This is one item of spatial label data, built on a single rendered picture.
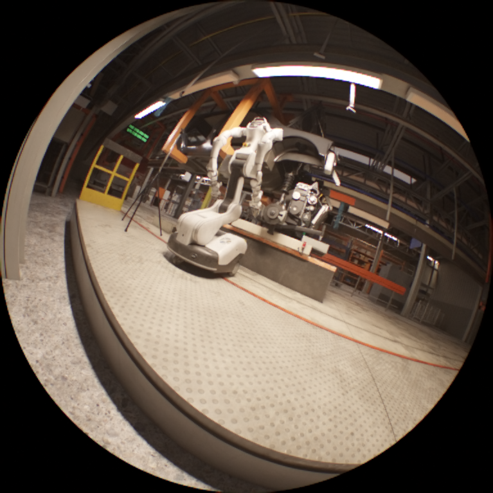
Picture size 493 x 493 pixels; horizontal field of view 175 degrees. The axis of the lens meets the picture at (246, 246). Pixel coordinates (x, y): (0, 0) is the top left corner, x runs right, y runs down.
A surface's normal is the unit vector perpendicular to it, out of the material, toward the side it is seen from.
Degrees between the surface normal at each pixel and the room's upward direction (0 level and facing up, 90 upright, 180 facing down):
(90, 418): 0
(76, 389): 0
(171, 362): 0
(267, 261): 90
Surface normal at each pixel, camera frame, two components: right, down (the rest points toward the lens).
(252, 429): 0.38, -0.92
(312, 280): -0.39, -0.11
